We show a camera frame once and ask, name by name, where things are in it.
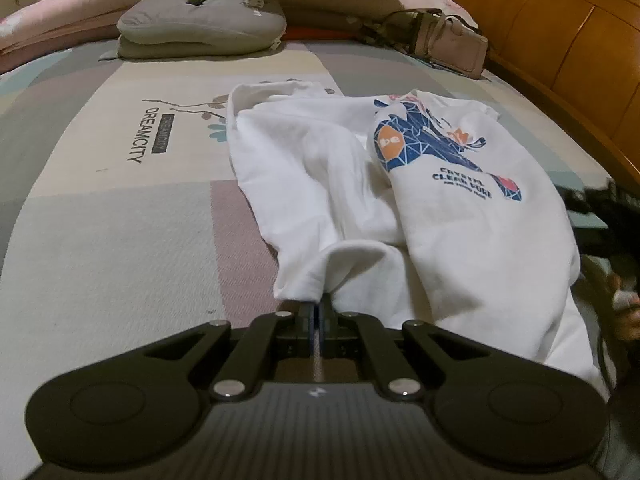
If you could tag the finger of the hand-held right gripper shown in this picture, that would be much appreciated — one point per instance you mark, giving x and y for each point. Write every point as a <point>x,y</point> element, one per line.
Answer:
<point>572,199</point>

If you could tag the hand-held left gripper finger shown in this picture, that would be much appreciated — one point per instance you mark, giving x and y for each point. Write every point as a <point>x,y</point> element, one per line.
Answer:
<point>323,327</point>
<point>313,327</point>

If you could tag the white printed sweatshirt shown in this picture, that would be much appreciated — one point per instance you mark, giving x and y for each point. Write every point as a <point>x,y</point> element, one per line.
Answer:
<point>325,200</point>

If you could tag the person's right hand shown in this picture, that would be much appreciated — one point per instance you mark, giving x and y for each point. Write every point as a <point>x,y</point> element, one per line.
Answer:
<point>629,305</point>

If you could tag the wooden headboard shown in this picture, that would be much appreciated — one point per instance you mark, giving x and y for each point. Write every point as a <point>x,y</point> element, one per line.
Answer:
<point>550,35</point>

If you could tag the beige handbag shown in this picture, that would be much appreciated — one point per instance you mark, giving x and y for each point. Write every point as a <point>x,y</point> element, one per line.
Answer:
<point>455,50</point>

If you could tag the orange cloth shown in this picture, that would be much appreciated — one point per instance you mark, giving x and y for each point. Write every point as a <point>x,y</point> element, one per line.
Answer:
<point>320,34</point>

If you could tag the folded beige blanket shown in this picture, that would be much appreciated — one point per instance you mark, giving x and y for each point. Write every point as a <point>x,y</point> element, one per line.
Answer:
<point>320,7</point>

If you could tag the grey dimpled cushion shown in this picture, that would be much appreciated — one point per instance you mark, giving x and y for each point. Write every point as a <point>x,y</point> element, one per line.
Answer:
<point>200,20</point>

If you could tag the pink floral quilt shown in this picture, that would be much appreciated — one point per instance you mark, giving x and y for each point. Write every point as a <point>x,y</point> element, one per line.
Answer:
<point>60,10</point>

